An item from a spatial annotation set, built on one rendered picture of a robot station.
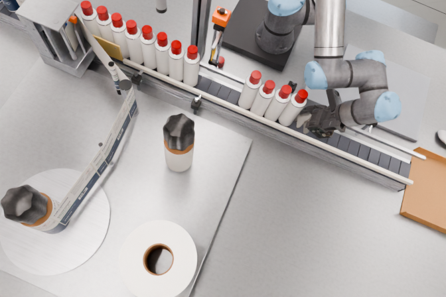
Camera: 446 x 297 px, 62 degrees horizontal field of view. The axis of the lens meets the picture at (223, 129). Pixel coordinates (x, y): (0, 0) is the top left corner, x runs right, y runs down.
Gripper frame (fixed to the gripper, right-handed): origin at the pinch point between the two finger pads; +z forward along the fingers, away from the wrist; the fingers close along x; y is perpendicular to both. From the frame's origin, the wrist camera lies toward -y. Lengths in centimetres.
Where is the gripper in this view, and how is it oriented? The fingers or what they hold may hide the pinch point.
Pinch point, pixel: (298, 118)
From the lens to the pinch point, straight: 128.2
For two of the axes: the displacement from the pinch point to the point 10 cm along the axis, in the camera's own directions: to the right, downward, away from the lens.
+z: -5.6, 1.2, 8.2
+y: -3.8, 8.4, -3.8
